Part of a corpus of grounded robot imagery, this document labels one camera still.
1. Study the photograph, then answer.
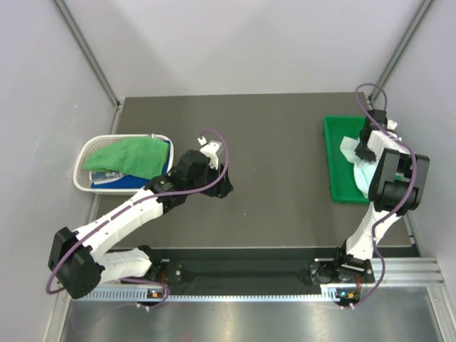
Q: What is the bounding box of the aluminium corner post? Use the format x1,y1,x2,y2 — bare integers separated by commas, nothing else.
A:
49,0,123,110
377,0,435,89

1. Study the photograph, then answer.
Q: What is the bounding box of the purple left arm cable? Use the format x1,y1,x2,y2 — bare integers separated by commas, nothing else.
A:
46,128,229,311

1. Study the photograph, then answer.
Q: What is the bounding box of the aluminium frame rail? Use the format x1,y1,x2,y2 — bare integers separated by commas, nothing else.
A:
380,257,445,287

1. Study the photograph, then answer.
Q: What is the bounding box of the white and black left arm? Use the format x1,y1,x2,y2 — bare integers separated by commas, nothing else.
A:
46,150,233,299

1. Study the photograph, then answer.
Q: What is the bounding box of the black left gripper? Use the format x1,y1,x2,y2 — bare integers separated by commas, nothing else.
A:
187,161,233,199

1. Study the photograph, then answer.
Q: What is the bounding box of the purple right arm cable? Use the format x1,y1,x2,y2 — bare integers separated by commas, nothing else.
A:
343,83,418,310

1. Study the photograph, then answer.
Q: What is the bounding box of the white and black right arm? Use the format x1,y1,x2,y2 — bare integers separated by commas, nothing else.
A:
332,110,430,282

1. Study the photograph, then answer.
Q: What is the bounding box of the grey slotted cable duct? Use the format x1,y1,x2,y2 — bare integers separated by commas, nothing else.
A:
81,286,340,302

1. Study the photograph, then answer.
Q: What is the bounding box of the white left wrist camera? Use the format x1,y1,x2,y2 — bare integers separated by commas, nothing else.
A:
197,136,224,170

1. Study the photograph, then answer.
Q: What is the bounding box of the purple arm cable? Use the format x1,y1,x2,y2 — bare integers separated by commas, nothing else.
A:
343,83,418,310
46,128,229,311

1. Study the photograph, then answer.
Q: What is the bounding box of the green towel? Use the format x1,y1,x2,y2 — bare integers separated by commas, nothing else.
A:
82,136,170,179

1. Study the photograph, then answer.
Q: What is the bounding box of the pale mint towel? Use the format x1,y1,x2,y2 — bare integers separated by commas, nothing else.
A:
339,136,378,198

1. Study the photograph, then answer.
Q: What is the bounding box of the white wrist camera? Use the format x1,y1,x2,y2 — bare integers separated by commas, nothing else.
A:
197,136,224,170
387,119,398,131

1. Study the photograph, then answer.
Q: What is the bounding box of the white plastic basket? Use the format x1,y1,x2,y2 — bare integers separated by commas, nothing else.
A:
73,133,175,195

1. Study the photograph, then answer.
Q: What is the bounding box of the green plastic bin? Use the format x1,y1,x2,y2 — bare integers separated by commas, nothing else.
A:
323,116,369,204

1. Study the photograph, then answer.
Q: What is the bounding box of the left aluminium corner post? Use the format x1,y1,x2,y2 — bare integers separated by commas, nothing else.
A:
49,0,123,110

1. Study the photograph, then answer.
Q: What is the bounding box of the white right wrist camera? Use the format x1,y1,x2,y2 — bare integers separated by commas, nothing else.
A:
387,119,398,131

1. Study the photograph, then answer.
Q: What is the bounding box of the right aluminium corner post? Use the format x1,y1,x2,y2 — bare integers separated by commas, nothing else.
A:
377,0,435,89

